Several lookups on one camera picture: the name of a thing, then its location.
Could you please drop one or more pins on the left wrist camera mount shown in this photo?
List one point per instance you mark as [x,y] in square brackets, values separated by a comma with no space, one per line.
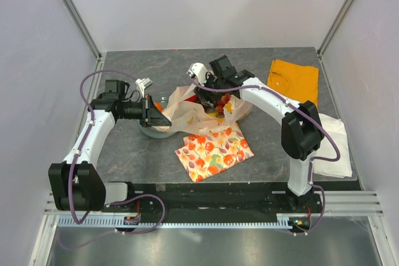
[142,85]

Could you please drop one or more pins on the aluminium frame post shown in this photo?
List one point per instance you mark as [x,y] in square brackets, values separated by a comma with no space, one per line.
[335,26]
[80,24]

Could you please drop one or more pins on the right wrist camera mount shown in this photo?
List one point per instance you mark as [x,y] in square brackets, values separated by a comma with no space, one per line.
[198,71]

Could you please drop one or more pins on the left aluminium frame post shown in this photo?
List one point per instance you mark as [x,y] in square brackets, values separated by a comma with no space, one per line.
[80,24]

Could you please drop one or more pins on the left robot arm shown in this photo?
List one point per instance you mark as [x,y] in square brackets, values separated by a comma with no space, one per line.
[75,182]

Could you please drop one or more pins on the orange folded cloth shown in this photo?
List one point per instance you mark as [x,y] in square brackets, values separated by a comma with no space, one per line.
[300,83]

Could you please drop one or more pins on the fake red apple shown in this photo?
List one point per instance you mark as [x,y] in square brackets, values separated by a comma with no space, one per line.
[222,102]

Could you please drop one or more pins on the floral folded cloth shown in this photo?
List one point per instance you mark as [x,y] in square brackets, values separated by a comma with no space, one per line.
[204,156]

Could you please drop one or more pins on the banana print plastic bag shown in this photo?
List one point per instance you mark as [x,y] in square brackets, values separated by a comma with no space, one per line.
[190,117]

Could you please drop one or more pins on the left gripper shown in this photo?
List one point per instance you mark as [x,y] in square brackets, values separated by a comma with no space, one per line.
[150,115]

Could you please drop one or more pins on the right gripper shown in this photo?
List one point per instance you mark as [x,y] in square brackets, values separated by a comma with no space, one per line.
[202,94]

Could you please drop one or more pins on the fake orange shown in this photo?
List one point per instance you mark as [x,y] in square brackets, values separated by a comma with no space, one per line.
[158,106]

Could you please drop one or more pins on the white slotted cable duct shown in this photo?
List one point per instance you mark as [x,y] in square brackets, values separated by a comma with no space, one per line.
[125,222]

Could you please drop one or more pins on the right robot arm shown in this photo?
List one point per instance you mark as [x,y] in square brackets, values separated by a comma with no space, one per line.
[301,134]

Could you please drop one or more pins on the right aluminium frame post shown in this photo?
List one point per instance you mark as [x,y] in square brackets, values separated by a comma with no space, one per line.
[335,26]

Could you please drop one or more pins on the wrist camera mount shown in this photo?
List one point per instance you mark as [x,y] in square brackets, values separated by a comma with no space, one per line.
[198,71]
[142,85]

